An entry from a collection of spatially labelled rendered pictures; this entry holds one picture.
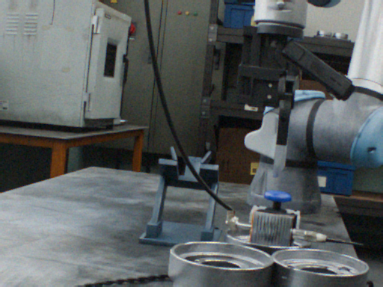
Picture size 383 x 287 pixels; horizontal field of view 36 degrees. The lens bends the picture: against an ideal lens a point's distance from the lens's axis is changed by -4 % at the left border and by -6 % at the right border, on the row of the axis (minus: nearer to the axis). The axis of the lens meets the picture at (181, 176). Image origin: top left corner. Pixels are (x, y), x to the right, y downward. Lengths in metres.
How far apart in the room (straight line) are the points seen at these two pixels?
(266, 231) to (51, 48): 2.34
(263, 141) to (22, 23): 2.30
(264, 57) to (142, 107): 3.71
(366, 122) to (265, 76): 0.30
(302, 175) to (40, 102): 1.97
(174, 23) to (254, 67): 3.72
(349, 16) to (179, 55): 1.35
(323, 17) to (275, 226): 4.07
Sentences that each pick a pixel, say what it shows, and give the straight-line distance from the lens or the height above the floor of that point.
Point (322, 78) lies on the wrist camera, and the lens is 0.83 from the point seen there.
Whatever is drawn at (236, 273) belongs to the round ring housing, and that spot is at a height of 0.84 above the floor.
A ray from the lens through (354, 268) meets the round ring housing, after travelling 0.67.
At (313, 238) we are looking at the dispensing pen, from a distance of 0.70.
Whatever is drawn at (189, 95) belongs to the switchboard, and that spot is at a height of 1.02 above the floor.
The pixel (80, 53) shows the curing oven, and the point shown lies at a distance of 2.88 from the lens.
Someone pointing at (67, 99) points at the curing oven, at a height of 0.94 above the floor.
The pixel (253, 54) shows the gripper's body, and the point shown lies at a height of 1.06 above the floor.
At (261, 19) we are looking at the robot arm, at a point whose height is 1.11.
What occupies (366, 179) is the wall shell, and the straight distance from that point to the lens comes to 4.70.
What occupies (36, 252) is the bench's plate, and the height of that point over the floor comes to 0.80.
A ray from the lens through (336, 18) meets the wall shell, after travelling 4.72.
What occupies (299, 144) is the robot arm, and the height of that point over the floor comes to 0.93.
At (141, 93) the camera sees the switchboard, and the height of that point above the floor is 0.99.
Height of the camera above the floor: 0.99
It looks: 7 degrees down
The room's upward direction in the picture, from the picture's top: 6 degrees clockwise
